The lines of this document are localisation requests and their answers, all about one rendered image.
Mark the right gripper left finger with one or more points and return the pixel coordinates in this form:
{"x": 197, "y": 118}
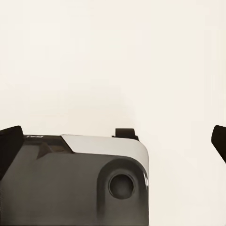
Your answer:
{"x": 11, "y": 142}

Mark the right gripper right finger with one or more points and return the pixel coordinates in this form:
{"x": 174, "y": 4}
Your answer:
{"x": 218, "y": 139}

